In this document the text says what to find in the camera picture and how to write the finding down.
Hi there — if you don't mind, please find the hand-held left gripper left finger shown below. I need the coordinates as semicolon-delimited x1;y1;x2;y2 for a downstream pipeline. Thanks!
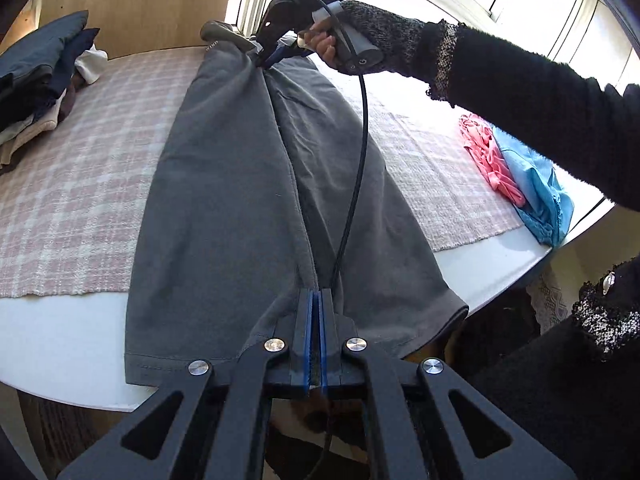
57;289;316;480

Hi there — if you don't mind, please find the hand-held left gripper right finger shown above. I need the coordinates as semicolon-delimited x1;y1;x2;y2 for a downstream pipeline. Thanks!
316;288;578;480

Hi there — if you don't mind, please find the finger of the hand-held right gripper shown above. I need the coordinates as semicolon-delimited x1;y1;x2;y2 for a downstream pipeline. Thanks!
252;24;282;69
264;41;302;69

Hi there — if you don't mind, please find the grey daisy print T-shirt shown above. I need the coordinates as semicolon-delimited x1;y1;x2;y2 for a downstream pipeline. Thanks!
122;20;469;388

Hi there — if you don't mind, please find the person's right forearm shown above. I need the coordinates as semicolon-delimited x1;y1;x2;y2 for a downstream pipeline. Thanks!
425;20;640;208

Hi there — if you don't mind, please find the person's right hand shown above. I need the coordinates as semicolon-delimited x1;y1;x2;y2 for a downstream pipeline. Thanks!
297;0;433;83

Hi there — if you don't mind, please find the wooden board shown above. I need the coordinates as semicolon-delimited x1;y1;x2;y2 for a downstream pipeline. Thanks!
0;0;241;61

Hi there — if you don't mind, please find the white folded garment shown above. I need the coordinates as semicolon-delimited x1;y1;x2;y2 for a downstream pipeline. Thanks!
75;45;110;86

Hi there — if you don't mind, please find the navy folded garment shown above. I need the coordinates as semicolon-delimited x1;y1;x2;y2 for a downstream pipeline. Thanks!
0;27;101;131

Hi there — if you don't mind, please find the dark grey folded garment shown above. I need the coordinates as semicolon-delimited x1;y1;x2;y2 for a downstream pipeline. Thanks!
0;10;90;81

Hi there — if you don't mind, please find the pink garment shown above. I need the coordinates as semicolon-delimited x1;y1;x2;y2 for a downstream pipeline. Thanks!
459;114;528;208

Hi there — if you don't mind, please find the pink plaid blanket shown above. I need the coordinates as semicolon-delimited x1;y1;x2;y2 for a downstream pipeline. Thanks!
0;47;526;301

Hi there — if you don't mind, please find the white lace cloth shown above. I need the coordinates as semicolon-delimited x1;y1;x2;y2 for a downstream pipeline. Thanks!
527;265;573;333

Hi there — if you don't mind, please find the person's black sweater torso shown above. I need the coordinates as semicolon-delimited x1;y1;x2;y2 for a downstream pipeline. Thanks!
465;255;640;480

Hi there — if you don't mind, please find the cream ribbed sweater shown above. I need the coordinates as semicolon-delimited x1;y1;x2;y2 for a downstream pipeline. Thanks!
0;95;68;166

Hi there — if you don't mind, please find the light blue garment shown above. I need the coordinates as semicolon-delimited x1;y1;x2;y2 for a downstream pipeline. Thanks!
492;127;576;247

